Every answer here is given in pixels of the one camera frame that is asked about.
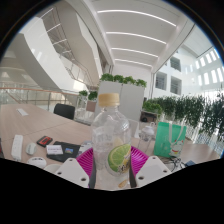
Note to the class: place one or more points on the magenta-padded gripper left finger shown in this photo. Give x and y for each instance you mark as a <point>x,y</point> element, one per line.
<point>71,171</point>

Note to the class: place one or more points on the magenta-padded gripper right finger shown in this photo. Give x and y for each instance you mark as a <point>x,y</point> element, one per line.
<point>151,170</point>

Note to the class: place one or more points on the clear lime-label drink bottle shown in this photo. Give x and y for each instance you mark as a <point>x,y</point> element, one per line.
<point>110,133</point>

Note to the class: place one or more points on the black notebook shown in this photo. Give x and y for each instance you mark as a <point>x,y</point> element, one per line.
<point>70,155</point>

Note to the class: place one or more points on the white card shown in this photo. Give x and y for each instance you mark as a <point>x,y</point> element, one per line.
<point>54,149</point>

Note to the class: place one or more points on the brown-edged printed booklet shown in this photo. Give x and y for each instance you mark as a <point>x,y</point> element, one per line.
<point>85,146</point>

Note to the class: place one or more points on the clear white-lidded shaker bottle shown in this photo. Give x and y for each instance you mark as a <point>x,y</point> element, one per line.
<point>145,138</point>

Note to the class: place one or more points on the green gift bag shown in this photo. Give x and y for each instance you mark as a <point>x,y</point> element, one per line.
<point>168,138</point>

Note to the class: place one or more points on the white computer mouse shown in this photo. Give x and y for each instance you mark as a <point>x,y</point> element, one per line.
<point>36,162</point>

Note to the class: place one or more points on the small red and black case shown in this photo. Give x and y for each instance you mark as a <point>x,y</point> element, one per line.
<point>44,141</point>

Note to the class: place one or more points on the white chair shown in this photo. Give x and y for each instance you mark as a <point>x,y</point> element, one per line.
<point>134,128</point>

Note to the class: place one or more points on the small round white gadget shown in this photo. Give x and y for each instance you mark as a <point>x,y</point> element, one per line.
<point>31,148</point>

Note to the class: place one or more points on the white power strip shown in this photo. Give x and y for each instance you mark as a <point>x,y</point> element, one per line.
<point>17,147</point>

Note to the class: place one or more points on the black chair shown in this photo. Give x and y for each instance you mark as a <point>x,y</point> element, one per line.
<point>64,111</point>

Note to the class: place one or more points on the brown planter with green plants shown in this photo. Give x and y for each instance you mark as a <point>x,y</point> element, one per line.
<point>151,108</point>
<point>91,101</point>

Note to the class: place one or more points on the row of green hedge plants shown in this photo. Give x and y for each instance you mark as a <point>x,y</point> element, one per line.
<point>190,113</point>

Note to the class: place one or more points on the white cabinet with plants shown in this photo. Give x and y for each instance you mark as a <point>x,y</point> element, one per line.
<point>131,100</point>

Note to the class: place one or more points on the ceiling light strips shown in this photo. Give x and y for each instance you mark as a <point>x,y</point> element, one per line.
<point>136,35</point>

